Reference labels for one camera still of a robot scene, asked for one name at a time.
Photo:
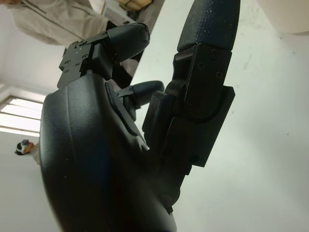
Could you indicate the bright window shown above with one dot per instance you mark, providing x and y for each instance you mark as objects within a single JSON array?
[{"x": 19, "y": 113}]

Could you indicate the person beige jacket black trousers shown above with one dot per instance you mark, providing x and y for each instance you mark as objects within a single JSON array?
[{"x": 60, "y": 21}]

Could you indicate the stacked cardboard boxes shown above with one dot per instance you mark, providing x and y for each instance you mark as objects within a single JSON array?
[{"x": 135, "y": 3}]

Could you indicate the person wearing VR headset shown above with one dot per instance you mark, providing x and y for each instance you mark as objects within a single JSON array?
[{"x": 25, "y": 148}]

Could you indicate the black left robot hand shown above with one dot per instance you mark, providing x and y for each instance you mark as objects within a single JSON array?
[{"x": 96, "y": 157}]

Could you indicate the white two-slot toaster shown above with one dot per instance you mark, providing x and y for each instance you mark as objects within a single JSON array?
[{"x": 287, "y": 14}]

